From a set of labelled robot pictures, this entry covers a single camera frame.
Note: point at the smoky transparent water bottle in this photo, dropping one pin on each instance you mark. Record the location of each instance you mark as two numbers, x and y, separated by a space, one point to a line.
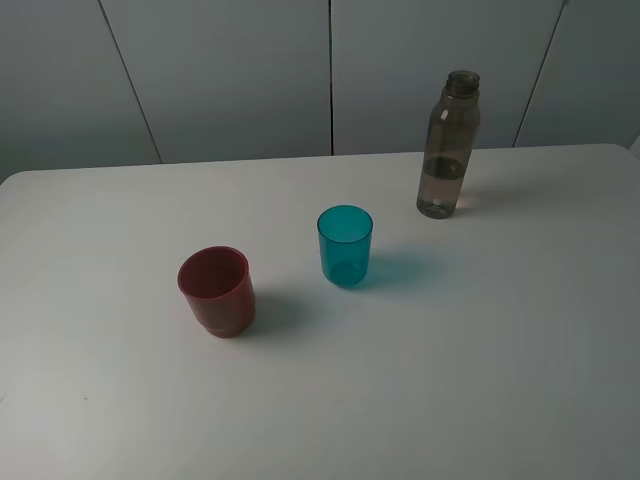
453 126

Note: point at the teal transparent plastic cup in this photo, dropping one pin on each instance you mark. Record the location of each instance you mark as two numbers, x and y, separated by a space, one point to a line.
345 234

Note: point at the red plastic cup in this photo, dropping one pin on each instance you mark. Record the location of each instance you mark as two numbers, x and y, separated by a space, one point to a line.
217 285

